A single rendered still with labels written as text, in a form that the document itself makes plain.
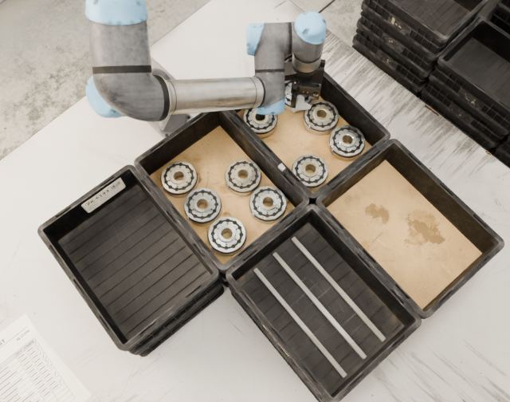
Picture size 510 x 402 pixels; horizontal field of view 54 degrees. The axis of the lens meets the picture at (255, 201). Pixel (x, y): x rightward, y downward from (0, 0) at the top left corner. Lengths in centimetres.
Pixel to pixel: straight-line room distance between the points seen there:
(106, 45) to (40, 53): 194
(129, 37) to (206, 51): 85
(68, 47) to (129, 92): 192
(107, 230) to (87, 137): 41
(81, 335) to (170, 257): 35
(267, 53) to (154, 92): 33
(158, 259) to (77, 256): 22
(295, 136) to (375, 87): 41
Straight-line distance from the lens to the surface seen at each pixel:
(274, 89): 125
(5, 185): 177
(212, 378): 145
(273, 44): 126
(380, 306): 137
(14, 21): 315
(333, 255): 138
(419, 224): 146
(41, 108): 276
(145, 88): 104
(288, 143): 149
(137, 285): 139
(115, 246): 143
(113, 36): 102
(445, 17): 234
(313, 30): 124
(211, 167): 146
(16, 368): 160
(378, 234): 142
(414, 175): 146
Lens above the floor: 215
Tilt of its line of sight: 68 degrees down
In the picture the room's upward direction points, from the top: 2 degrees counter-clockwise
